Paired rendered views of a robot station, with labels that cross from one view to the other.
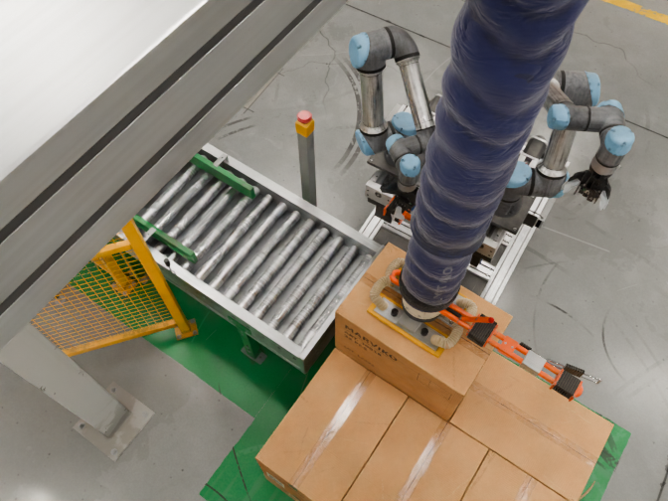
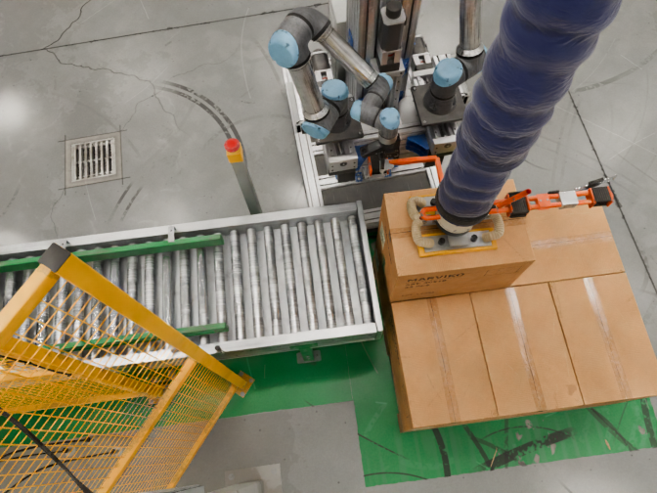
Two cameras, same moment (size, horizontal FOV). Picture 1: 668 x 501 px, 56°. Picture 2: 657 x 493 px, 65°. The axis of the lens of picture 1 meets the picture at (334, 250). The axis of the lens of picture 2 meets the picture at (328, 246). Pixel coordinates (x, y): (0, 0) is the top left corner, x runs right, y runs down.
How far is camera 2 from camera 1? 0.94 m
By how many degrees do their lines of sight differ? 17
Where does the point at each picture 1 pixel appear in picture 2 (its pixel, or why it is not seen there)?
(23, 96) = not seen: outside the picture
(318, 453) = (451, 384)
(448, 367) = (507, 248)
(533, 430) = (561, 246)
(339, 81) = (175, 103)
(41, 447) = not seen: outside the picture
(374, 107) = (315, 93)
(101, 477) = not seen: outside the picture
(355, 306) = (408, 260)
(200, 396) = (300, 421)
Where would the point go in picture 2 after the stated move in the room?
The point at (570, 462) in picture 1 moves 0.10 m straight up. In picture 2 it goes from (598, 247) to (608, 241)
